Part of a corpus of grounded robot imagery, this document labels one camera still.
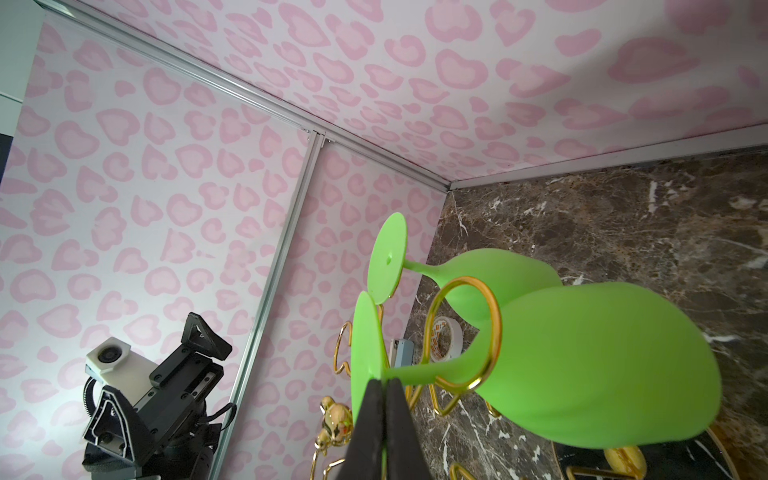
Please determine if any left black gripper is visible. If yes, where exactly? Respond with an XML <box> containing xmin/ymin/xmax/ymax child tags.
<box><xmin>83</xmin><ymin>312</ymin><xmax>233</xmax><ymax>462</ymax></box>

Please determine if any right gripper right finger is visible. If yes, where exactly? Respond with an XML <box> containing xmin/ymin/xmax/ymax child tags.
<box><xmin>385</xmin><ymin>379</ymin><xmax>432</xmax><ymax>480</ymax></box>

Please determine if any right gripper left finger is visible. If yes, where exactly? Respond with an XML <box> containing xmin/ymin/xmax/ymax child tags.
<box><xmin>336</xmin><ymin>379</ymin><xmax>385</xmax><ymax>480</ymax></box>

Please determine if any green wine glass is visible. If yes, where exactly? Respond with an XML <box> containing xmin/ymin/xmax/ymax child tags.
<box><xmin>367</xmin><ymin>212</ymin><xmax>563</xmax><ymax>306</ymax></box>
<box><xmin>350</xmin><ymin>282</ymin><xmax>722</xmax><ymax>449</ymax></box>

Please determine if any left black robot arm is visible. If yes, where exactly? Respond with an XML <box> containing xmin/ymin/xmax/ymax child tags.
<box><xmin>82</xmin><ymin>312</ymin><xmax>237</xmax><ymax>479</ymax></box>

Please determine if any grey blue flat object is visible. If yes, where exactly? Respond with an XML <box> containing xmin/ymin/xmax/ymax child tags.
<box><xmin>389</xmin><ymin>339</ymin><xmax>414</xmax><ymax>368</ymax></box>

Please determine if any clear tape roll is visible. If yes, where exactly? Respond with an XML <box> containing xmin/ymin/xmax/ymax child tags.
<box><xmin>429</xmin><ymin>316</ymin><xmax>463</xmax><ymax>362</ymax></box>

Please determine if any gold wire glass rack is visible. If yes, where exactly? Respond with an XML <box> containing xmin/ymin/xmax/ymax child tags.
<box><xmin>316</xmin><ymin>276</ymin><xmax>722</xmax><ymax>479</ymax></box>

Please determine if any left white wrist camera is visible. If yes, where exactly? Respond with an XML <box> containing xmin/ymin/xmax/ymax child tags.
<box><xmin>85</xmin><ymin>337</ymin><xmax>158</xmax><ymax>405</ymax></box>

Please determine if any left black cable hose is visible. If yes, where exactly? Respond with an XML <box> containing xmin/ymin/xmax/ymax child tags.
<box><xmin>81</xmin><ymin>376</ymin><xmax>103</xmax><ymax>418</ymax></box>

